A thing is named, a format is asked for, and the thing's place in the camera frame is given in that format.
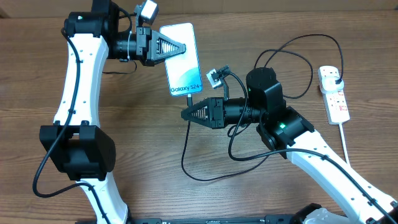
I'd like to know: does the blue Samsung Galaxy smartphone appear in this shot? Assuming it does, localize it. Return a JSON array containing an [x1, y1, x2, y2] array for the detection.
[[160, 23, 203, 96]]

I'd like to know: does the black USB charging cable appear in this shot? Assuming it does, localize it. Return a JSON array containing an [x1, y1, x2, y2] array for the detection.
[[181, 34, 345, 182]]

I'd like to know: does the white power strip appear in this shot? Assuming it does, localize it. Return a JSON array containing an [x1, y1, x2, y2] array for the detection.
[[318, 65, 350, 124]]

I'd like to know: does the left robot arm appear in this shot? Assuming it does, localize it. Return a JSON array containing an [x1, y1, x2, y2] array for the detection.
[[39, 1, 187, 223]]

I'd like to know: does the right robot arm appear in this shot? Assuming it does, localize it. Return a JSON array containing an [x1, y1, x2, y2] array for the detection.
[[181, 67, 397, 223]]

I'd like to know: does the white charger plug adapter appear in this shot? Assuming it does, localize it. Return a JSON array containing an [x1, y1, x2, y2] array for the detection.
[[320, 77, 345, 94]]

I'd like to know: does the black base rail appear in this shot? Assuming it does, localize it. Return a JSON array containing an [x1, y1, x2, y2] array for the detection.
[[127, 214, 294, 224]]

